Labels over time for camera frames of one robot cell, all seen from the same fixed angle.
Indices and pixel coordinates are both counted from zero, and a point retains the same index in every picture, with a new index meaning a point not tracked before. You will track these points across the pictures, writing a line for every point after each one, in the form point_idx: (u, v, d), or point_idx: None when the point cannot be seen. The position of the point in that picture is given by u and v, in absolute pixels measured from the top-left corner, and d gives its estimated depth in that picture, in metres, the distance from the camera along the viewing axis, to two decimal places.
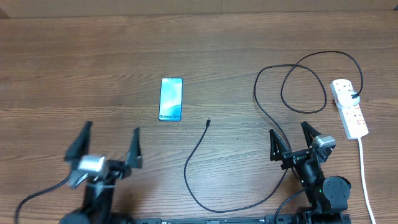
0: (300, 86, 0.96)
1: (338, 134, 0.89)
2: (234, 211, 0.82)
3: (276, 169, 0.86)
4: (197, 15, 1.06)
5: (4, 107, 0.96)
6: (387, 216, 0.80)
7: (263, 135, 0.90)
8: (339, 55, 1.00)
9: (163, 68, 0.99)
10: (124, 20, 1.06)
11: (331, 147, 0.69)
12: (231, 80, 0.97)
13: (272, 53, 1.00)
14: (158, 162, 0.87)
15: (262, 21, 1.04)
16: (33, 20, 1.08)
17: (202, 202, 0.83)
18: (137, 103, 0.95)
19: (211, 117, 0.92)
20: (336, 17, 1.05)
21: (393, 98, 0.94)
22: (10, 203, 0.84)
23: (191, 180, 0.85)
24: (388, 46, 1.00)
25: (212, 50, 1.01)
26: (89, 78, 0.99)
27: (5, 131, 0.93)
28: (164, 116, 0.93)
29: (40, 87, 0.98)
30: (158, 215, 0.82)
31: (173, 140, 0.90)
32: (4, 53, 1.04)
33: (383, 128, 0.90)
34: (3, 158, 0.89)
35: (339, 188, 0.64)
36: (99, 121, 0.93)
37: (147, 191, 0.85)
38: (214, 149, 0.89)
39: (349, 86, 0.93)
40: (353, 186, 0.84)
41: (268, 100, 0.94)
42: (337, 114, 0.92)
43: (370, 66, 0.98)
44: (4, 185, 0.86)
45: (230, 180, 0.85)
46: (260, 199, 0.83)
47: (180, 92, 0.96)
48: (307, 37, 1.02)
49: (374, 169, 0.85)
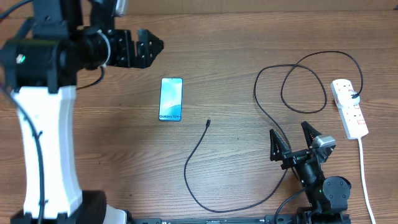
0: (300, 86, 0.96)
1: (338, 134, 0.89)
2: (234, 211, 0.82)
3: (276, 169, 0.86)
4: (197, 15, 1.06)
5: (4, 107, 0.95)
6: (387, 216, 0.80)
7: (263, 135, 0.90)
8: (339, 55, 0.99)
9: (163, 68, 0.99)
10: (124, 20, 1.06)
11: (331, 147, 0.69)
12: (230, 80, 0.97)
13: (272, 53, 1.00)
14: (158, 162, 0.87)
15: (262, 21, 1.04)
16: None
17: (202, 203, 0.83)
18: (137, 103, 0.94)
19: (211, 117, 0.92)
20: (336, 17, 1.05)
21: (393, 98, 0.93)
22: (11, 202, 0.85)
23: (191, 180, 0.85)
24: (388, 46, 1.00)
25: (213, 50, 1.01)
26: (89, 77, 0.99)
27: (5, 131, 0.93)
28: (164, 116, 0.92)
29: None
30: (158, 216, 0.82)
31: (173, 140, 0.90)
32: None
33: (383, 128, 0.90)
34: (3, 158, 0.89)
35: (339, 189, 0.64)
36: (99, 121, 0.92)
37: (147, 191, 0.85)
38: (214, 149, 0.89)
39: (349, 86, 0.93)
40: (353, 186, 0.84)
41: (268, 100, 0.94)
42: (337, 114, 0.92)
43: (370, 66, 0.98)
44: (4, 185, 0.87)
45: (230, 180, 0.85)
46: (260, 199, 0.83)
47: (180, 91, 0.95)
48: (307, 37, 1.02)
49: (374, 169, 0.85)
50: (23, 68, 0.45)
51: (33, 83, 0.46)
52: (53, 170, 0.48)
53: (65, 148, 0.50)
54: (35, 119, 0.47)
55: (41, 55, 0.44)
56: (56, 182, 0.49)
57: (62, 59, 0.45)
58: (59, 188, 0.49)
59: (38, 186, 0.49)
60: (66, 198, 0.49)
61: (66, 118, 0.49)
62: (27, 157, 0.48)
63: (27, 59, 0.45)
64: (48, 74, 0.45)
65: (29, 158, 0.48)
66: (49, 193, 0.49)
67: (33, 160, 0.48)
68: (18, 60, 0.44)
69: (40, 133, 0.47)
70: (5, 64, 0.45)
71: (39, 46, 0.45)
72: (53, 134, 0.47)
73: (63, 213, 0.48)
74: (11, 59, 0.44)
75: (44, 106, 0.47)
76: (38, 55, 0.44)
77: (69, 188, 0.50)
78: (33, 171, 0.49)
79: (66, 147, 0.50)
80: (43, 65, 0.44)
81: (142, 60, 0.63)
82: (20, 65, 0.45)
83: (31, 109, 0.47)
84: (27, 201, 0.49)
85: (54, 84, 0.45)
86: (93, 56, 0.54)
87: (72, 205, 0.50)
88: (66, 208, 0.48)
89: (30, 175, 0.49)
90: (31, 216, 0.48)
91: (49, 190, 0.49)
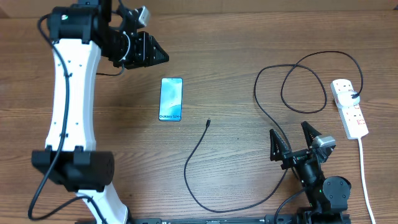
0: (300, 86, 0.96)
1: (338, 134, 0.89)
2: (234, 211, 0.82)
3: (276, 169, 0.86)
4: (197, 15, 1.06)
5: (5, 107, 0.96)
6: (387, 216, 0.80)
7: (263, 135, 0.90)
8: (339, 55, 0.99)
9: (163, 68, 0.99)
10: None
11: (331, 147, 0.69)
12: (230, 80, 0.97)
13: (272, 53, 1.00)
14: (158, 162, 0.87)
15: (262, 21, 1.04)
16: (33, 20, 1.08)
17: (202, 203, 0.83)
18: (137, 103, 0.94)
19: (211, 117, 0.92)
20: (336, 17, 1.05)
21: (393, 98, 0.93)
22: (10, 203, 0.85)
23: (191, 180, 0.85)
24: (388, 46, 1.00)
25: (213, 50, 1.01)
26: None
27: (5, 131, 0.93)
28: (164, 116, 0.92)
29: (40, 86, 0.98)
30: (158, 216, 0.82)
31: (172, 140, 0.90)
32: (5, 53, 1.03)
33: (382, 128, 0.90)
34: (3, 158, 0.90)
35: (339, 189, 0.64)
36: (99, 121, 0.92)
37: (147, 191, 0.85)
38: (214, 149, 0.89)
39: (349, 86, 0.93)
40: (353, 186, 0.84)
41: (268, 100, 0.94)
42: (337, 114, 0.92)
43: (370, 66, 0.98)
44: (4, 185, 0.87)
45: (230, 180, 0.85)
46: (260, 199, 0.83)
47: (180, 91, 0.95)
48: (307, 37, 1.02)
49: (374, 169, 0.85)
50: (65, 25, 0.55)
51: (70, 37, 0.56)
52: (77, 109, 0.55)
53: (88, 94, 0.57)
54: (68, 64, 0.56)
55: (81, 16, 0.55)
56: (78, 119, 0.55)
57: (95, 22, 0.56)
58: (79, 125, 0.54)
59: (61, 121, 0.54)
60: (84, 134, 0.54)
61: (92, 71, 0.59)
62: (55, 98, 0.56)
63: (69, 18, 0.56)
64: (83, 31, 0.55)
65: (57, 99, 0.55)
66: (69, 127, 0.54)
67: (60, 99, 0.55)
68: (62, 18, 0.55)
69: (70, 75, 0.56)
70: (51, 23, 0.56)
71: (79, 11, 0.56)
72: (81, 78, 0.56)
73: (79, 146, 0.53)
74: (57, 19, 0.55)
75: (77, 53, 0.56)
76: (78, 15, 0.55)
77: (87, 130, 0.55)
78: (60, 109, 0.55)
79: (89, 95, 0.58)
80: (81, 23, 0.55)
81: (155, 61, 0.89)
82: (63, 22, 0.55)
83: (65, 55, 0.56)
84: (50, 136, 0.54)
85: (87, 35, 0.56)
86: (118, 44, 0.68)
87: (87, 144, 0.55)
88: (83, 142, 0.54)
89: (56, 111, 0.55)
90: (51, 148, 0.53)
91: (71, 125, 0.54)
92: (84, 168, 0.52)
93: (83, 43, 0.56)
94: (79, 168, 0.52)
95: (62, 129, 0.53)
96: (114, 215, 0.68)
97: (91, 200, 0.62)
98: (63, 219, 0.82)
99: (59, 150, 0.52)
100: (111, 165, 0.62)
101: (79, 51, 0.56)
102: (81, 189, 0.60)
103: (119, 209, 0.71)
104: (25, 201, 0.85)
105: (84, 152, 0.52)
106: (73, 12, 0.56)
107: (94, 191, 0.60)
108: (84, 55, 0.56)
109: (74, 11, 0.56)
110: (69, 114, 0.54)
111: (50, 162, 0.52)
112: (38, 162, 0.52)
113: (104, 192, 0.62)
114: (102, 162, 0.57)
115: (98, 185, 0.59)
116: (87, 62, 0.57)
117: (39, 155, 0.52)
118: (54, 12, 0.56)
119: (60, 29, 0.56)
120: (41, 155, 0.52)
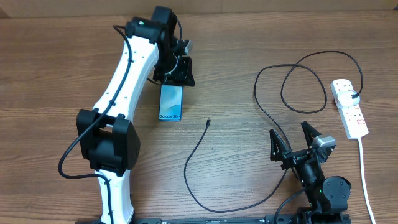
0: (300, 86, 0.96)
1: (338, 134, 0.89)
2: (234, 211, 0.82)
3: (276, 169, 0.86)
4: (197, 14, 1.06)
5: (5, 107, 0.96)
6: (387, 216, 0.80)
7: (263, 135, 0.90)
8: (339, 55, 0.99)
9: None
10: (124, 20, 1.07)
11: (331, 147, 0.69)
12: (230, 80, 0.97)
13: (272, 53, 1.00)
14: (158, 162, 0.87)
15: (262, 21, 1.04)
16: (34, 20, 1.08)
17: (203, 203, 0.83)
18: (137, 103, 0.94)
19: (211, 117, 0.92)
20: (336, 17, 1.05)
21: (393, 98, 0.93)
22: (10, 203, 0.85)
23: (191, 180, 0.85)
24: (388, 46, 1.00)
25: (213, 50, 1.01)
26: (89, 78, 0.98)
27: (4, 131, 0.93)
28: (164, 116, 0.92)
29: (40, 86, 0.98)
30: (158, 216, 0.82)
31: (173, 140, 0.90)
32: (5, 53, 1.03)
33: (382, 128, 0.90)
34: (3, 158, 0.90)
35: (339, 189, 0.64)
36: None
37: (148, 191, 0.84)
38: (214, 149, 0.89)
39: (349, 86, 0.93)
40: (353, 186, 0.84)
41: (268, 100, 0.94)
42: (337, 114, 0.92)
43: (371, 66, 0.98)
44: (4, 185, 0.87)
45: (230, 180, 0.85)
46: (260, 199, 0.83)
47: (180, 91, 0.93)
48: (307, 37, 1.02)
49: (374, 169, 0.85)
50: (139, 27, 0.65)
51: (140, 35, 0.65)
52: (129, 86, 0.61)
53: (139, 83, 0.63)
54: (133, 53, 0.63)
55: (155, 27, 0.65)
56: (127, 94, 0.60)
57: (163, 34, 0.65)
58: (128, 99, 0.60)
59: (114, 93, 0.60)
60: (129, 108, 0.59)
61: (148, 66, 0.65)
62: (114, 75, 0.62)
63: (145, 23, 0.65)
64: (152, 35, 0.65)
65: (115, 78, 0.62)
66: (119, 99, 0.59)
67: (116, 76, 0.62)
68: (138, 23, 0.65)
69: (133, 61, 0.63)
70: (129, 26, 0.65)
71: (154, 22, 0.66)
72: (140, 65, 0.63)
73: (123, 115, 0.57)
74: (135, 23, 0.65)
75: (143, 46, 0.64)
76: (152, 25, 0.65)
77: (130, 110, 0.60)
78: (115, 84, 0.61)
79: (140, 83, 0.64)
80: (153, 29, 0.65)
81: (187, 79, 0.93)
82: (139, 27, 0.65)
83: (133, 46, 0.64)
84: (100, 101, 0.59)
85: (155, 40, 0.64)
86: (170, 61, 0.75)
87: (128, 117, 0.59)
88: (126, 112, 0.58)
89: (111, 85, 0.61)
90: (97, 110, 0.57)
91: (120, 98, 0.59)
92: (120, 137, 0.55)
93: (149, 42, 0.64)
94: (114, 137, 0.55)
95: (112, 98, 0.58)
96: (121, 208, 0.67)
97: (108, 183, 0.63)
98: (63, 219, 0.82)
99: (104, 113, 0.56)
100: (136, 156, 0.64)
101: (145, 44, 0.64)
102: (103, 170, 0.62)
103: (126, 206, 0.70)
104: (25, 201, 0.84)
105: (124, 121, 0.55)
106: (150, 24, 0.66)
107: (114, 174, 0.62)
108: (148, 49, 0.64)
109: (150, 23, 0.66)
110: (121, 89, 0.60)
111: (91, 123, 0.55)
112: (81, 121, 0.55)
113: (123, 178, 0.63)
114: (134, 144, 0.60)
115: (121, 167, 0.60)
116: (149, 55, 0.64)
117: (84, 115, 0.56)
118: (134, 18, 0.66)
119: (134, 29, 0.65)
120: (86, 115, 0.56)
